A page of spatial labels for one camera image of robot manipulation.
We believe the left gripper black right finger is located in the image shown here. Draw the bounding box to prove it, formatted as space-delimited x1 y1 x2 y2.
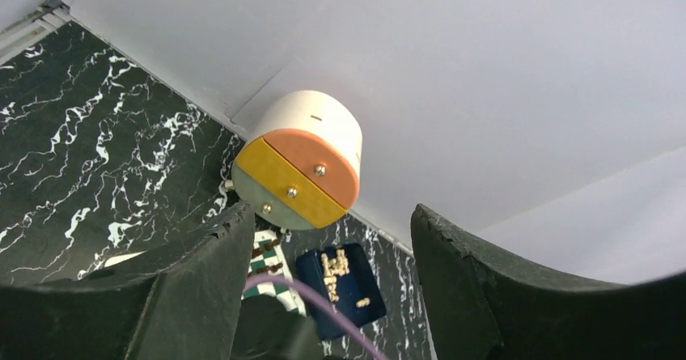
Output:
410 205 685 359

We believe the blue square tray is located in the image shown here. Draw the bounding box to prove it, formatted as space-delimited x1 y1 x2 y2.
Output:
295 243 387 328

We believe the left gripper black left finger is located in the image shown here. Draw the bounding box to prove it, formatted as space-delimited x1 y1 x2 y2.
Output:
1 202 255 359

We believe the green white chess board mat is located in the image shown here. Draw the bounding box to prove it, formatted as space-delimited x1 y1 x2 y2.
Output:
243 230 307 316

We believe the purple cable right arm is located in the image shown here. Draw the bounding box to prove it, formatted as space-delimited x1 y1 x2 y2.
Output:
242 274 390 360

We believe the light wooden pawn lone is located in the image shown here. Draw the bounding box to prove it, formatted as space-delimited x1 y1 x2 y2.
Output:
356 298 371 308

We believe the pile of light chess pieces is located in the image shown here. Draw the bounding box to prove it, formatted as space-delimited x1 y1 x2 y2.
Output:
320 248 350 303

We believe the round wooden drawer cabinet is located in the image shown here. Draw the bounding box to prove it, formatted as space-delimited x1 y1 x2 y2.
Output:
223 90 363 231

